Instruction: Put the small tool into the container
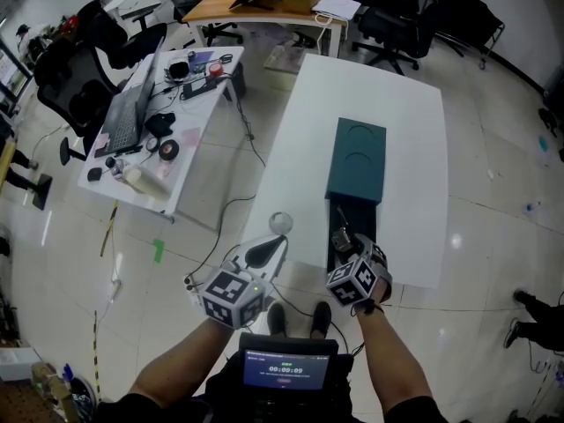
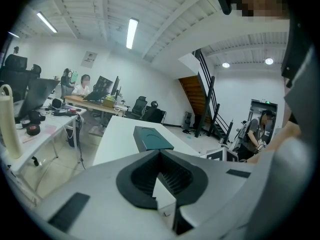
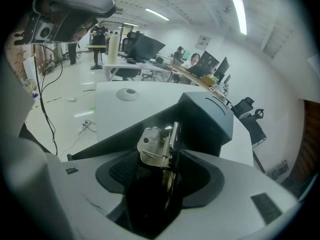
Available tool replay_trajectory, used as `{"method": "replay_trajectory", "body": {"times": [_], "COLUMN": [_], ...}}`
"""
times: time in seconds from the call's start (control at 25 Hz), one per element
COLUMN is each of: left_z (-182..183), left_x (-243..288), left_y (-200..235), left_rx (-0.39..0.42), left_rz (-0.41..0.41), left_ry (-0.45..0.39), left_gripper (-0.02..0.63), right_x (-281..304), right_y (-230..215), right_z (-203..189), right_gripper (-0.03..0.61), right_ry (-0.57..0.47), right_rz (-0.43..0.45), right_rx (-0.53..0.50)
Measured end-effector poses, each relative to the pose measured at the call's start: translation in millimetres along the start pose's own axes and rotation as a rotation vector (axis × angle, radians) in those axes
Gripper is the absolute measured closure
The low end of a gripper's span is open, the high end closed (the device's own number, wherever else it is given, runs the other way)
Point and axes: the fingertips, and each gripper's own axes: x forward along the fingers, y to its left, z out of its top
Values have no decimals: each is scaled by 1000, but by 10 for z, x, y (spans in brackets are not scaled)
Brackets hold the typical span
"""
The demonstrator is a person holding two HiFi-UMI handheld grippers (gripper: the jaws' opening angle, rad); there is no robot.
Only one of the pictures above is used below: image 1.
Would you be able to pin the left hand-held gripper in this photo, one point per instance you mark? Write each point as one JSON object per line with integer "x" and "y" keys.
{"x": 231, "y": 287}

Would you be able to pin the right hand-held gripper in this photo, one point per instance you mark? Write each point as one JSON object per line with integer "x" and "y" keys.
{"x": 357, "y": 280}

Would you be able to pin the teal box with drawer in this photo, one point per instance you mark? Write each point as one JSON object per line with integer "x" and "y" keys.
{"x": 357, "y": 161}

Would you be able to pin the person's left forearm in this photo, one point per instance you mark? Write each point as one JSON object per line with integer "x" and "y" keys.
{"x": 185, "y": 359}

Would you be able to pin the person's right forearm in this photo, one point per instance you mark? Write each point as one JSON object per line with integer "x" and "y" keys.
{"x": 390, "y": 359}

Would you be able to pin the person's right hand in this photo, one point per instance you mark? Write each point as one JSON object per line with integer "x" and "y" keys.
{"x": 385, "y": 291}

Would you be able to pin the person's left black shoe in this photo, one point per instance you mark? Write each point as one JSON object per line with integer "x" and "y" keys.
{"x": 276, "y": 320}

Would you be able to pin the person's black shoe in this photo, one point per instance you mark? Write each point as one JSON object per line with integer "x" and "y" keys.
{"x": 321, "y": 320}
{"x": 276, "y": 320}

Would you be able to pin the green floor tape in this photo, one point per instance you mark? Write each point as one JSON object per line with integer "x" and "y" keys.
{"x": 159, "y": 250}

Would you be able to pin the person's right black shoe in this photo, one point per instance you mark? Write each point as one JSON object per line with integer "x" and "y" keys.
{"x": 321, "y": 320}

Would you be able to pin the black chest-mounted screen device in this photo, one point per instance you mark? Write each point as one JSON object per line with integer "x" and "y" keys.
{"x": 286, "y": 368}

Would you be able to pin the white work table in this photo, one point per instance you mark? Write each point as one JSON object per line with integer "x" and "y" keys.
{"x": 414, "y": 148}

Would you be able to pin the white floor power strip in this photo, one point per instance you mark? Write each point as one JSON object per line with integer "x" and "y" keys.
{"x": 115, "y": 290}

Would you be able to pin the cream thermos bottle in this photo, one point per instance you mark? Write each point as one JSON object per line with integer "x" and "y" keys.
{"x": 147, "y": 183}

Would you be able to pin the yellow black floor tape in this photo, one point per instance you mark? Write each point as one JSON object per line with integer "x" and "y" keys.
{"x": 96, "y": 355}
{"x": 109, "y": 227}

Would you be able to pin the person's black shirt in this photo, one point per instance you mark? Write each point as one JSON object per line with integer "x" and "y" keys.
{"x": 154, "y": 408}

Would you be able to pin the black tape roll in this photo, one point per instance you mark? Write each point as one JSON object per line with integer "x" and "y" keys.
{"x": 168, "y": 150}

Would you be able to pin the clear plastic water bottle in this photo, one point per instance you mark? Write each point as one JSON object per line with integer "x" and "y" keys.
{"x": 118, "y": 168}

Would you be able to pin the pale box on floor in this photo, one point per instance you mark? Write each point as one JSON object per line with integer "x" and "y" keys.
{"x": 284, "y": 66}

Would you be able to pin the black pen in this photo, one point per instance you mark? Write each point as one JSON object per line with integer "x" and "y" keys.
{"x": 128, "y": 150}

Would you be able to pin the black pouch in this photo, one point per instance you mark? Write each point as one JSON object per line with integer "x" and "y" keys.
{"x": 159, "y": 124}

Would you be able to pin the black computer mouse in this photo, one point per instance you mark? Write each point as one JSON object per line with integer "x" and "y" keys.
{"x": 94, "y": 174}

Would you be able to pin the plastic bottle with blue cap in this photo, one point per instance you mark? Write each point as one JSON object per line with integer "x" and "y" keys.
{"x": 532, "y": 206}

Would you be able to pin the black power strip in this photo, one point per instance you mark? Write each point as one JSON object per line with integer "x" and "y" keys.
{"x": 199, "y": 89}

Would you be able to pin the black open laptop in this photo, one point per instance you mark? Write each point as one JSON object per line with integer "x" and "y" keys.
{"x": 125, "y": 121}

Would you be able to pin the red tape roll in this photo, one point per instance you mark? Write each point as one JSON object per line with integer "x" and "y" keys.
{"x": 215, "y": 69}

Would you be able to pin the black scissors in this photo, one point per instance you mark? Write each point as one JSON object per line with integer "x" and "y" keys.
{"x": 225, "y": 58}

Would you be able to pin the black high-back office chair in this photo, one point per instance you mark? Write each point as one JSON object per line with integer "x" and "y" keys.
{"x": 388, "y": 24}
{"x": 425, "y": 11}

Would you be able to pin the wooden standing table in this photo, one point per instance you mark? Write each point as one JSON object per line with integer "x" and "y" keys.
{"x": 42, "y": 192}

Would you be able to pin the pile of clutter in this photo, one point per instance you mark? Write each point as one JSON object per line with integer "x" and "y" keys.
{"x": 44, "y": 390}

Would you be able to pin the white paper bag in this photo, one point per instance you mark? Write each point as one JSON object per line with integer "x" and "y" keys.
{"x": 337, "y": 8}

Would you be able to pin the teal scrap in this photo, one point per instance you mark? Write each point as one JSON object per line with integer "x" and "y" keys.
{"x": 543, "y": 143}

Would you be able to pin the white headset device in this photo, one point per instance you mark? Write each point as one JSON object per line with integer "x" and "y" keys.
{"x": 178, "y": 69}

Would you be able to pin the cardboard box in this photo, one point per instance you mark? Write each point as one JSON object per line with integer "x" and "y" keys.
{"x": 299, "y": 0}

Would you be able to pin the wooden desk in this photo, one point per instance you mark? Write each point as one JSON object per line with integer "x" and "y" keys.
{"x": 247, "y": 13}

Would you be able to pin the pile of black bags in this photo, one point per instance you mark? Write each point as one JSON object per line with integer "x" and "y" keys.
{"x": 553, "y": 121}

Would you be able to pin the black folding cot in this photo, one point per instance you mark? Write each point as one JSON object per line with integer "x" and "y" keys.
{"x": 473, "y": 16}

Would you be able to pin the black mesh office chair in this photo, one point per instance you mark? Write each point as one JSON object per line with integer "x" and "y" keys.
{"x": 66, "y": 91}

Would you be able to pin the white desk with metal frame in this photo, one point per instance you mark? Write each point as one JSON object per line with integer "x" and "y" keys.
{"x": 194, "y": 121}

